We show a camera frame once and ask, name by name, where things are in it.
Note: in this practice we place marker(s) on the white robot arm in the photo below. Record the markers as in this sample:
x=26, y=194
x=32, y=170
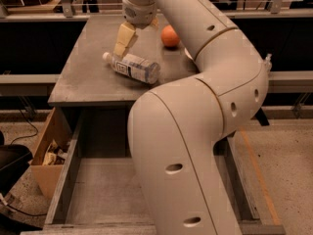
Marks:
x=186, y=194

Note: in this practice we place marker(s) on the open grey drawer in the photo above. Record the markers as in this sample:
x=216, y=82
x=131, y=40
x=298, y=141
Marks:
x=98, y=192

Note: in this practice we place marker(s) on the clear sanitizer pump bottle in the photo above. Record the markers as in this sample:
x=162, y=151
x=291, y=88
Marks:
x=267, y=62

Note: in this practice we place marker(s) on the grey metal railing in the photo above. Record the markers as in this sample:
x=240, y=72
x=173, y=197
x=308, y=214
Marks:
x=65, y=4

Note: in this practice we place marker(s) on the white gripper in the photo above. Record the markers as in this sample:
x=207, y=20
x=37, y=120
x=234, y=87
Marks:
x=141, y=14

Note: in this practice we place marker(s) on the grey wooden cabinet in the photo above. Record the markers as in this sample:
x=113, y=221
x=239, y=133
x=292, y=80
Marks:
x=98, y=72

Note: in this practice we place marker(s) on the brown cardboard box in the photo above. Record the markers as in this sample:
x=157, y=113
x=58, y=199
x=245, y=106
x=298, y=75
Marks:
x=50, y=152

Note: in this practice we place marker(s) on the blue labelled plastic bottle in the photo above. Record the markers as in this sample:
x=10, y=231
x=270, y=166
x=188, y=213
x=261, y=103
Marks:
x=134, y=67

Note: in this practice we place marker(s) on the orange fruit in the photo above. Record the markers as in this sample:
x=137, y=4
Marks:
x=169, y=37

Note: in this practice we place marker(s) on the black chair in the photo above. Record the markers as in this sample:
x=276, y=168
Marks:
x=14, y=161

